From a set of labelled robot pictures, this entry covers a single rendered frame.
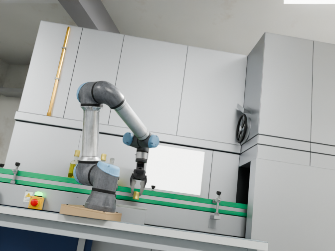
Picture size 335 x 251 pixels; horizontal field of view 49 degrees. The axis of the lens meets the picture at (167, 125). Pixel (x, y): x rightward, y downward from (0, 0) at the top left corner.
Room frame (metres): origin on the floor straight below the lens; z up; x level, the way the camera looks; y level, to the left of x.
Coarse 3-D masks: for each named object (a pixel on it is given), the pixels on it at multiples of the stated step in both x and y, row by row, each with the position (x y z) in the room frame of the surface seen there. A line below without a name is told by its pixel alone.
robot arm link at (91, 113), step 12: (84, 84) 1.78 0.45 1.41; (84, 96) 1.77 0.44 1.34; (84, 108) 1.79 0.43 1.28; (96, 108) 1.79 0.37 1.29; (84, 120) 1.82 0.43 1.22; (96, 120) 1.82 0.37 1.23; (84, 132) 1.83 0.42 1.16; (96, 132) 1.84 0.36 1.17; (84, 144) 1.85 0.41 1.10; (96, 144) 1.86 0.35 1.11; (84, 156) 1.86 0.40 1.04; (96, 156) 1.88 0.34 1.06; (84, 168) 1.86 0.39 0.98; (84, 180) 1.87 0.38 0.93
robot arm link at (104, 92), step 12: (96, 84) 1.71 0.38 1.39; (108, 84) 1.71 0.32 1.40; (96, 96) 1.72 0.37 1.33; (108, 96) 1.71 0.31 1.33; (120, 96) 1.73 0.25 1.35; (120, 108) 1.77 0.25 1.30; (132, 120) 1.84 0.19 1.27; (144, 132) 1.92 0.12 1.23; (144, 144) 1.99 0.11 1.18; (156, 144) 1.98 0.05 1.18
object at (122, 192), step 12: (72, 192) 2.35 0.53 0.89; (120, 192) 2.37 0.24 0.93; (144, 192) 2.38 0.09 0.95; (156, 192) 2.38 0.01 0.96; (168, 204) 2.39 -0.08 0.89; (180, 204) 2.39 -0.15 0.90; (192, 204) 2.40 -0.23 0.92; (204, 204) 2.41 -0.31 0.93; (228, 204) 2.42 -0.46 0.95; (240, 204) 2.42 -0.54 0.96
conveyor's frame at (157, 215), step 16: (0, 192) 2.21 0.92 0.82; (16, 192) 2.21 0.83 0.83; (32, 192) 2.22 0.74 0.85; (48, 192) 2.23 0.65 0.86; (64, 192) 2.23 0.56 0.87; (48, 208) 2.23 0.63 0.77; (160, 208) 2.37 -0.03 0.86; (176, 208) 2.38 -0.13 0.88; (160, 224) 2.37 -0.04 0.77; (176, 224) 2.38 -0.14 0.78; (192, 224) 2.38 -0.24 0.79; (208, 224) 2.39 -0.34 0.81; (224, 224) 2.40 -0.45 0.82; (240, 224) 2.40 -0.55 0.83
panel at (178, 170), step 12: (156, 156) 2.55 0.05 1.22; (168, 156) 2.55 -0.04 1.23; (180, 156) 2.56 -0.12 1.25; (192, 156) 2.56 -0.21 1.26; (156, 168) 2.55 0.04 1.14; (168, 168) 2.55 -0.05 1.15; (180, 168) 2.56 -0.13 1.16; (192, 168) 2.56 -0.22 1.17; (156, 180) 2.55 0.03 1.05; (168, 180) 2.55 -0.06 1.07; (180, 180) 2.56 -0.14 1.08; (192, 180) 2.57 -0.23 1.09; (192, 192) 2.57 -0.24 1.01
